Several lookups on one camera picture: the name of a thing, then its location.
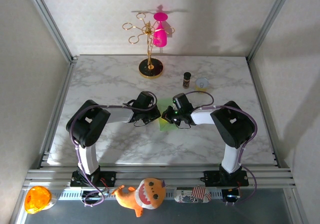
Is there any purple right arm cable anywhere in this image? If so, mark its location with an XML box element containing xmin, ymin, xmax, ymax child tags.
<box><xmin>184</xmin><ymin>90</ymin><xmax>258</xmax><ymax>206</ymax></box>

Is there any white slotted cable duct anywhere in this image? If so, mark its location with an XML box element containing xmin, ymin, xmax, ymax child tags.
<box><xmin>53</xmin><ymin>188</ymin><xmax>226</xmax><ymax>201</ymax></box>

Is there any clear cup yellow content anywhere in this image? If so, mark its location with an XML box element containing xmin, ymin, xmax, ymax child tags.
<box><xmin>194</xmin><ymin>77</ymin><xmax>210</xmax><ymax>94</ymax></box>

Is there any black control box with light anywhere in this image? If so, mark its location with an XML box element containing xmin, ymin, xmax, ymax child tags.
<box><xmin>222</xmin><ymin>187</ymin><xmax>242</xmax><ymax>205</ymax></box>

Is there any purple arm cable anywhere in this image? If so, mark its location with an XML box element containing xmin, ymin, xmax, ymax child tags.
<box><xmin>184</xmin><ymin>90</ymin><xmax>258</xmax><ymax>206</ymax></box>
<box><xmin>70</xmin><ymin>91</ymin><xmax>159</xmax><ymax>207</ymax></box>

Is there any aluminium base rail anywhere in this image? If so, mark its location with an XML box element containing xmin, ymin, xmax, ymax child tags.
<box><xmin>21</xmin><ymin>167</ymin><xmax>298</xmax><ymax>191</ymax></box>

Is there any printed flag can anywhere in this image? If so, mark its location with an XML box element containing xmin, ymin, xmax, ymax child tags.
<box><xmin>173</xmin><ymin>186</ymin><xmax>213</xmax><ymax>203</ymax></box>

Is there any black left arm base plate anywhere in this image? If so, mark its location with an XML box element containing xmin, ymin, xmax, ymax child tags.
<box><xmin>70</xmin><ymin>170</ymin><xmax>117</xmax><ymax>187</ymax></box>

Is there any gold wire glass rack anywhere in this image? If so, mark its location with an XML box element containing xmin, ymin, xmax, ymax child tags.
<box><xmin>121</xmin><ymin>12</ymin><xmax>176</xmax><ymax>79</ymax></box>

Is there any pink wine glass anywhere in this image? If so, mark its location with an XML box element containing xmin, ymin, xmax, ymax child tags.
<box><xmin>152</xmin><ymin>11</ymin><xmax>168</xmax><ymax>47</ymax></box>

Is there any small dark spice bottle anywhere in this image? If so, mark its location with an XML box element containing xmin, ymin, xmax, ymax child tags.
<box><xmin>182</xmin><ymin>72</ymin><xmax>192</xmax><ymax>88</ymax></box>

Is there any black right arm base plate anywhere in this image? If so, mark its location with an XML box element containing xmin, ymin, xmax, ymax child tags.
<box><xmin>203</xmin><ymin>170</ymin><xmax>249</xmax><ymax>187</ymax></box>

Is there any aluminium side rail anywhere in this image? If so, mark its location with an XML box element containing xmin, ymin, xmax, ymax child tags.
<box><xmin>37</xmin><ymin>56</ymin><xmax>77</xmax><ymax>169</ymax></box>
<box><xmin>247</xmin><ymin>58</ymin><xmax>281</xmax><ymax>167</ymax></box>

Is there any orange plush shark toy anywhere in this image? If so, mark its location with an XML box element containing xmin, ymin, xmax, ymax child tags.
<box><xmin>111</xmin><ymin>178</ymin><xmax>167</xmax><ymax>218</ymax></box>

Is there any translucent orange ball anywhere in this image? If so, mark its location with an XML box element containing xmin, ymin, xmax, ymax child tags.
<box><xmin>24</xmin><ymin>185</ymin><xmax>57</xmax><ymax>214</ymax></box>

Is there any green cloth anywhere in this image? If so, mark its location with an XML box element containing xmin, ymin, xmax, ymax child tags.
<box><xmin>157</xmin><ymin>97</ymin><xmax>176</xmax><ymax>132</ymax></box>

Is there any aluminium frame post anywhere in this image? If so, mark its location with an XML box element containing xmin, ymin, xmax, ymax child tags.
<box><xmin>246</xmin><ymin>0</ymin><xmax>296</xmax><ymax>62</ymax></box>
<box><xmin>23</xmin><ymin>0</ymin><xmax>78</xmax><ymax>63</ymax></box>

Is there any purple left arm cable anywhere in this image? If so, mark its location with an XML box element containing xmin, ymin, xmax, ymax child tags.
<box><xmin>70</xmin><ymin>91</ymin><xmax>159</xmax><ymax>207</ymax></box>

